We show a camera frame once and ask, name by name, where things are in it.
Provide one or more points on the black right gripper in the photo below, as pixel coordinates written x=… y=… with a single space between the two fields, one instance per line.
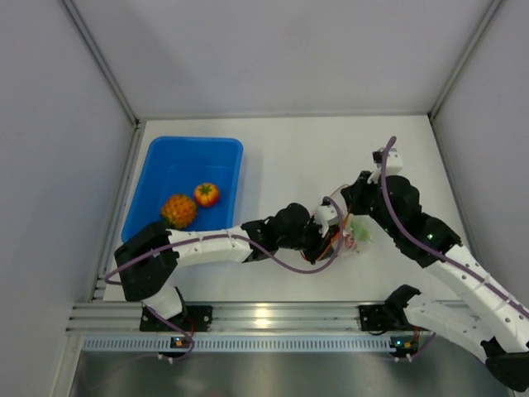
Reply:
x=355 y=193

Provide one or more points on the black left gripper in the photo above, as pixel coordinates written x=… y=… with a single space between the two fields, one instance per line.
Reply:
x=321 y=244

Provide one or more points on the fake red chili pepper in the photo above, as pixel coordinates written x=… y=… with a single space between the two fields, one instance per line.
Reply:
x=349 y=240

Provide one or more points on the fake orange peach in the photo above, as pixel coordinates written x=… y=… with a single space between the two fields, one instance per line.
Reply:
x=206 y=195

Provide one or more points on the fake pineapple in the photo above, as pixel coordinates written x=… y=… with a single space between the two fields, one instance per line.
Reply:
x=179 y=211

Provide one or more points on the clear zip top bag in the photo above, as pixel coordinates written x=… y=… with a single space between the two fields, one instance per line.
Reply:
x=347 y=231

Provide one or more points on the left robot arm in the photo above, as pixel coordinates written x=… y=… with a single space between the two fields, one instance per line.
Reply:
x=146 y=261

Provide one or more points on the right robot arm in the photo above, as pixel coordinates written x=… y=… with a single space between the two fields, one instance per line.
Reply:
x=496 y=329

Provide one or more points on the fake green grapes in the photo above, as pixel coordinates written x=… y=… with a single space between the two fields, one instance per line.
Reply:
x=359 y=231

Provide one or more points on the blue plastic bin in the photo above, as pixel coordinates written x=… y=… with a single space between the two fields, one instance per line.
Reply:
x=177 y=165

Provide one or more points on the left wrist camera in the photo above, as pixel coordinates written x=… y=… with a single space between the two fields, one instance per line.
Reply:
x=328 y=214

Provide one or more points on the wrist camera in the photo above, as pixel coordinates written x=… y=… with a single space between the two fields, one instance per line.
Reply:
x=328 y=214
x=394 y=164

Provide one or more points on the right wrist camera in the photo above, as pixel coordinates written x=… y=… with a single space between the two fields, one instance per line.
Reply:
x=394 y=164

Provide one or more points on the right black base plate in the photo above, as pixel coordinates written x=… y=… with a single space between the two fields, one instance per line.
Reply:
x=382 y=318

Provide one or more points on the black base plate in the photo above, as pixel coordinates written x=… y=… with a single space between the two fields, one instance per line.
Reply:
x=382 y=318
x=195 y=318

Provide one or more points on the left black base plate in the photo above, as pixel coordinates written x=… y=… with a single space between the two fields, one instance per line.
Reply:
x=195 y=318

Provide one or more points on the aluminium mounting rail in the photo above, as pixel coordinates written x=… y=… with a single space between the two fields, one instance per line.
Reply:
x=227 y=317

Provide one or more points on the slotted cable duct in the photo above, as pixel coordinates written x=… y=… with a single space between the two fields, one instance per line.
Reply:
x=310 y=343

